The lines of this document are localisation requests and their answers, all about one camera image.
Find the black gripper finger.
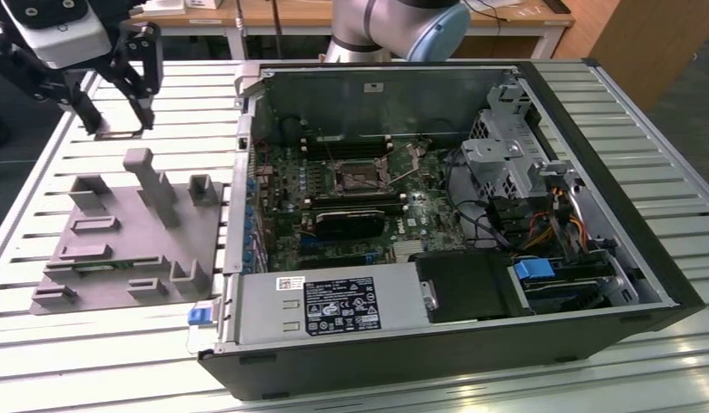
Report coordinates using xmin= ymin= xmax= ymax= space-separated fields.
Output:
xmin=98 ymin=21 xmax=164 ymax=133
xmin=0 ymin=29 xmax=108 ymax=137

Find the silver square CPU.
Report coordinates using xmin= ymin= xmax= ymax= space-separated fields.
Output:
xmin=94 ymin=128 xmax=144 ymax=142

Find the black RAM slot bank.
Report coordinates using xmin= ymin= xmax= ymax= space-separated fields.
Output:
xmin=312 ymin=193 xmax=405 ymax=213
xmin=308 ymin=136 xmax=392 ymax=162

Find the CPU socket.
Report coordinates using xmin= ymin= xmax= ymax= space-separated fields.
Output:
xmin=328 ymin=159 xmax=393 ymax=194

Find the grey parts rack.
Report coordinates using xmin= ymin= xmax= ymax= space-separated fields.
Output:
xmin=29 ymin=147 xmax=229 ymax=317

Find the green RAM stick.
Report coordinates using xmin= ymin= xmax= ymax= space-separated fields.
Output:
xmin=72 ymin=262 xmax=133 ymax=273

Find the metal socket cover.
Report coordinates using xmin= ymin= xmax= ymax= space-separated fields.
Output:
xmin=406 ymin=139 xmax=433 ymax=171

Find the blue case latch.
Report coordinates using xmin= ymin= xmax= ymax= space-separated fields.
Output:
xmin=186 ymin=302 xmax=214 ymax=327

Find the grey power supply with label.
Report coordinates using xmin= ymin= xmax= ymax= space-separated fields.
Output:
xmin=230 ymin=268 xmax=432 ymax=346

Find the green motherboard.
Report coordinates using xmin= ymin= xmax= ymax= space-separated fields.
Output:
xmin=248 ymin=141 xmax=472 ymax=274

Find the small silver heat sink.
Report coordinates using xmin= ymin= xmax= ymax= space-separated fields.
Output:
xmin=394 ymin=241 xmax=426 ymax=262

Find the wooden desk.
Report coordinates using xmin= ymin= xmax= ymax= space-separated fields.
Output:
xmin=129 ymin=0 xmax=574 ymax=61

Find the grey metal drive cage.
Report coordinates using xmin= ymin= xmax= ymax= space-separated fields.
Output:
xmin=460 ymin=77 xmax=564 ymax=200

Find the black plastic shroud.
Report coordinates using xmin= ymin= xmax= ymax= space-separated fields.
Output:
xmin=414 ymin=251 xmax=532 ymax=324

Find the hard disk in blue carrier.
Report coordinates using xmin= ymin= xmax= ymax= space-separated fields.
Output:
xmin=510 ymin=256 xmax=614 ymax=315

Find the wooden cabinet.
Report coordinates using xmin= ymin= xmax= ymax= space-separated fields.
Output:
xmin=552 ymin=0 xmax=709 ymax=111

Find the black open PC case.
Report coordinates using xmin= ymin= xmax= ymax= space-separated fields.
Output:
xmin=196 ymin=58 xmax=709 ymax=404

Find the white camera box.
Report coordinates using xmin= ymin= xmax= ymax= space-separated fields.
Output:
xmin=14 ymin=15 xmax=114 ymax=71

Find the thin hanging cable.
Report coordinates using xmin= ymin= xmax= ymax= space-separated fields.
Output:
xmin=233 ymin=0 xmax=248 ymax=42

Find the thin wire locking lever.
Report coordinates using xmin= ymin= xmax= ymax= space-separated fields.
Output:
xmin=388 ymin=161 xmax=428 ymax=185

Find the black wire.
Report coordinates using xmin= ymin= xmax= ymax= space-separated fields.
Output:
xmin=452 ymin=198 xmax=508 ymax=251

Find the yellow orange wire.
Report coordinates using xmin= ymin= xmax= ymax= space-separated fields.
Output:
xmin=566 ymin=218 xmax=589 ymax=251

